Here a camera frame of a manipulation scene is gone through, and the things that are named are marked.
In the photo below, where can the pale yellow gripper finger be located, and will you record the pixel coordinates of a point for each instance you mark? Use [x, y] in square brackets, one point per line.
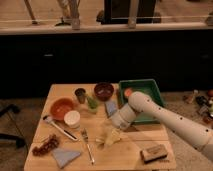
[110, 135]

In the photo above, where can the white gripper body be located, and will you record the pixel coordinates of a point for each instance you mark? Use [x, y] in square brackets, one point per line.
[123, 117]

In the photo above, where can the yellow banana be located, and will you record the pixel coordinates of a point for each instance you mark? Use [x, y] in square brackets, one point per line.
[103, 140]

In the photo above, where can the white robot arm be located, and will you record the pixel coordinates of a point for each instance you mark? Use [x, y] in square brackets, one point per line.
[198, 136]

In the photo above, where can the blue sponge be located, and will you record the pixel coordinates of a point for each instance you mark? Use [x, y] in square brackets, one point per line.
[110, 107]

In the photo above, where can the orange peach fruit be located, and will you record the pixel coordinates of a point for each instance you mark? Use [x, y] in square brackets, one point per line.
[128, 92]

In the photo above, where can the silver fork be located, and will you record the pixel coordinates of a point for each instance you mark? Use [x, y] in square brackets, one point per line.
[85, 138]

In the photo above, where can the green plastic bottle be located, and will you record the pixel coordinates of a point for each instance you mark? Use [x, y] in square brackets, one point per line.
[92, 103]

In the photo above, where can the dark red bowl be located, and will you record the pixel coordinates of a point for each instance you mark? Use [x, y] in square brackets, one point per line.
[103, 91]

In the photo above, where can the green plastic tray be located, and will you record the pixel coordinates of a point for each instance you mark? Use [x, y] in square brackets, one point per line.
[147, 86]

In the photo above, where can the white round container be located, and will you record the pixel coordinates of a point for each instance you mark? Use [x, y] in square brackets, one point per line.
[72, 119]

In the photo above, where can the brown scrubbing brush block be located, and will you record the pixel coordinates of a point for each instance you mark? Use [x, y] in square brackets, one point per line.
[153, 153]

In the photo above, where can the blue folded cloth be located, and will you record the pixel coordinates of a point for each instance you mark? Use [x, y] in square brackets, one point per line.
[64, 157]

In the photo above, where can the orange plastic bowl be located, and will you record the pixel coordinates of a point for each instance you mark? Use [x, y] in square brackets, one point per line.
[60, 107]

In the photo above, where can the bunch of red grapes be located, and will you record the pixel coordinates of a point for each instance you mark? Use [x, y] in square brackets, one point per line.
[46, 147]

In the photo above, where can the black handled knife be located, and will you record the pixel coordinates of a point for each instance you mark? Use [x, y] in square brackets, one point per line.
[48, 119]

